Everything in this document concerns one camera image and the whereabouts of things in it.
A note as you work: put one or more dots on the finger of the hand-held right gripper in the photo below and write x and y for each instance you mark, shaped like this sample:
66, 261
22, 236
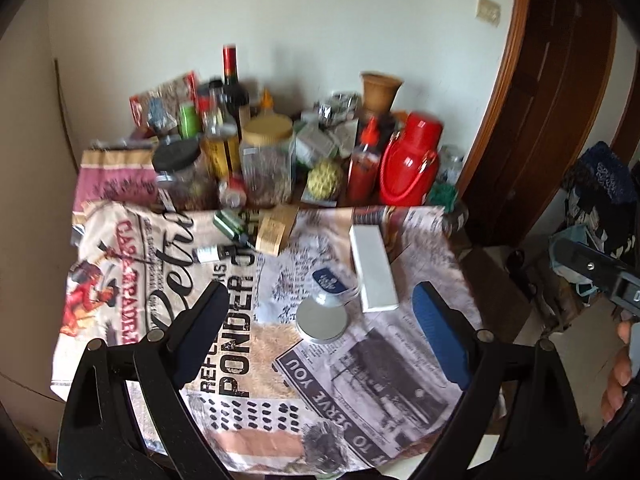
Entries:
585, 265

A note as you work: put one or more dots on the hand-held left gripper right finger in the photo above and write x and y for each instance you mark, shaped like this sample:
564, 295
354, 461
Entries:
440, 340

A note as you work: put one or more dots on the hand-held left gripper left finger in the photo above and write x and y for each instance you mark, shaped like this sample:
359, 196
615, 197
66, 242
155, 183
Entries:
210, 330

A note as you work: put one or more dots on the white cardboard box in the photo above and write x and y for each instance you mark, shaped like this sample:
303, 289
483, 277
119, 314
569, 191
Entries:
372, 270

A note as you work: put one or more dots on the round silver tin lid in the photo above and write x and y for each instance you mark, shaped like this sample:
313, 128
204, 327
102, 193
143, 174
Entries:
320, 320

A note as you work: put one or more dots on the small tan cardboard box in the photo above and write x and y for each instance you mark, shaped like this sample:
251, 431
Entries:
272, 232

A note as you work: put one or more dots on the blue white small packet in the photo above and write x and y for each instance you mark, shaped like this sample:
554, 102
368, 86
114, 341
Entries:
327, 280

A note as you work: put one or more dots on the person's right hand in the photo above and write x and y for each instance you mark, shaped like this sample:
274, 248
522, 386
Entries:
617, 380

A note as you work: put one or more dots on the light blue bag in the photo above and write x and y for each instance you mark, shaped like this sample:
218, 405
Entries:
570, 232

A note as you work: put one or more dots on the black patterned cloth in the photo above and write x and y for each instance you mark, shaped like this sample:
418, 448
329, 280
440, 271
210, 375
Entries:
595, 220

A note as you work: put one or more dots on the printed tablecloth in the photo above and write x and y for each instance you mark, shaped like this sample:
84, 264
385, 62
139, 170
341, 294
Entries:
380, 375

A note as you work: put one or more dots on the wooden stool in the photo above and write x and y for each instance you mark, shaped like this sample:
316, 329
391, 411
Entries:
492, 285

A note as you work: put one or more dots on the blue knitted cloth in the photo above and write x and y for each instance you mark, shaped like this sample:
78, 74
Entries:
600, 170

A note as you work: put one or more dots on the small red white can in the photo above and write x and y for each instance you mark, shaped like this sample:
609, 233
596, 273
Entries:
231, 192

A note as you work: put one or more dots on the green cloth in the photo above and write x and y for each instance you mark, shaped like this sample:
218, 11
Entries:
442, 197

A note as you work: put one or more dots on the plastic jar black lid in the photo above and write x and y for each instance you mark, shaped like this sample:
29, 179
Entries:
180, 180

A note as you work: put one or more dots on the wooden table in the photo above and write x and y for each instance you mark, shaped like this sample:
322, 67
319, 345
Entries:
320, 203

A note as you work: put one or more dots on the clear glass jar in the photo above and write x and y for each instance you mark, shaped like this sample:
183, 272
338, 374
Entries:
450, 165

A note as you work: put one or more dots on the plastic jar gold lid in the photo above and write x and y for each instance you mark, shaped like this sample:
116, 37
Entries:
265, 170

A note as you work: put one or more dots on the red thermos jug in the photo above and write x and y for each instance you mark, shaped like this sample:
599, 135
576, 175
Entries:
405, 170

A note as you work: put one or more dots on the yellow label glass bottle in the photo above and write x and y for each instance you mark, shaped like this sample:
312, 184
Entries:
220, 152

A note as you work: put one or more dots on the red sauce bottle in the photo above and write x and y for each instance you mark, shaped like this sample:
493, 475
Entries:
361, 175

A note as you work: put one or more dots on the dark wooden door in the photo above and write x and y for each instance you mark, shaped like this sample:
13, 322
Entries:
550, 85

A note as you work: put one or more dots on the yellow green spiky ball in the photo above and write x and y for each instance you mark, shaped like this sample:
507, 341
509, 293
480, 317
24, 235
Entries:
325, 177

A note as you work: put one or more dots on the green capped bottle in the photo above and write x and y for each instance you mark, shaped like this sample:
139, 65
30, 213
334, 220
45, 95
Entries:
188, 120

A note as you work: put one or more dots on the grey green box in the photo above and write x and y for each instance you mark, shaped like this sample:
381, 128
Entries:
320, 142

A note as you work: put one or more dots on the red snack packet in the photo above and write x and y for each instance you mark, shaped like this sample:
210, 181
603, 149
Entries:
170, 92

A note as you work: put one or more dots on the dark wine bottle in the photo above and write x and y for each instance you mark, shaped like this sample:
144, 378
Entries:
232, 90

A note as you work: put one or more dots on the brown clay vase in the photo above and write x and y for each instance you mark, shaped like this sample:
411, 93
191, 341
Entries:
380, 92

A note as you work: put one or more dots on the wooden door frame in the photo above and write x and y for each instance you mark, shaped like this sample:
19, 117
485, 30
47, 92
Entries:
627, 120

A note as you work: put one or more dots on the beige light switch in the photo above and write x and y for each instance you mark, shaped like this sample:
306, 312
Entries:
488, 9

